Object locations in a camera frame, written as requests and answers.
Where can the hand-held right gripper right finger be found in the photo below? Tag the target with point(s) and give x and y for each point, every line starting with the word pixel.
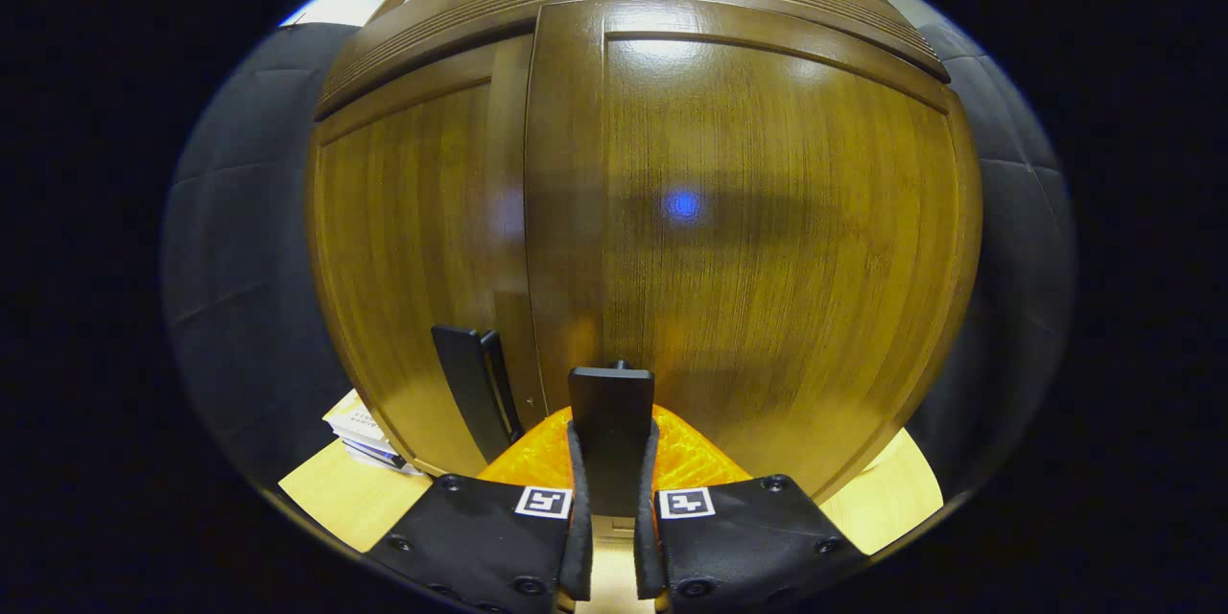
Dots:
pixel 648 518

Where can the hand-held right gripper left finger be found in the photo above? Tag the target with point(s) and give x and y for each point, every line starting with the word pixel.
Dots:
pixel 578 518

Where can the black backdrop cloth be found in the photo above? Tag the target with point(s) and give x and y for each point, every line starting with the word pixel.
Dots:
pixel 240 259

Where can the wooden double-door shoe cabinet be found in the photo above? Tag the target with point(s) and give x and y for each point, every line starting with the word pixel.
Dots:
pixel 767 211

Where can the wooden shoe cabinet door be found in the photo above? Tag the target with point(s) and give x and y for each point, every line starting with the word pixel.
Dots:
pixel 413 240
pixel 767 240

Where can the beige cover book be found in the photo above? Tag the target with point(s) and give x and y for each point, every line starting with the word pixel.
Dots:
pixel 353 422

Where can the thin white book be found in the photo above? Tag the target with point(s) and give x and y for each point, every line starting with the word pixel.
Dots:
pixel 379 454

